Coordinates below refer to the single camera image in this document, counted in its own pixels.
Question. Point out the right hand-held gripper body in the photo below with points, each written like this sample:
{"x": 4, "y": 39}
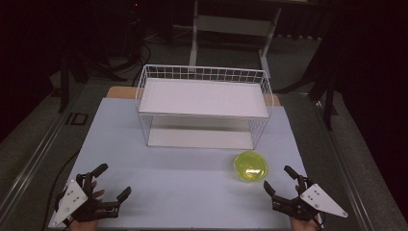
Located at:
{"x": 309, "y": 202}

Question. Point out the person's right hand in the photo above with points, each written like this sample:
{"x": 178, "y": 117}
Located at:
{"x": 304, "y": 224}

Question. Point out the yellow-green round lidded container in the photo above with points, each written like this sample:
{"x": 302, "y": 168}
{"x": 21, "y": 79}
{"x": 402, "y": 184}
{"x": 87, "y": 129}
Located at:
{"x": 250, "y": 166}

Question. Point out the person's left hand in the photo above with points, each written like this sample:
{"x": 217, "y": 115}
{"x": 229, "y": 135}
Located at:
{"x": 90, "y": 205}

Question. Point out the white metal table frame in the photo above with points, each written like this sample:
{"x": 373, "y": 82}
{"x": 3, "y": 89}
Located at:
{"x": 231, "y": 30}

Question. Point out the black metal stand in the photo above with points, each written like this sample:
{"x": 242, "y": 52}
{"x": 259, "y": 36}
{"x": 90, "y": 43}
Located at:
{"x": 324, "y": 73}
{"x": 69, "y": 67}

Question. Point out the black floor socket plate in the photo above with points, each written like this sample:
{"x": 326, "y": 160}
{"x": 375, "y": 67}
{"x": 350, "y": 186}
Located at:
{"x": 77, "y": 119}

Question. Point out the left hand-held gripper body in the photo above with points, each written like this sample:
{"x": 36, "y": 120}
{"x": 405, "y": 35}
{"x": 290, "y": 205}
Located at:
{"x": 72, "y": 200}

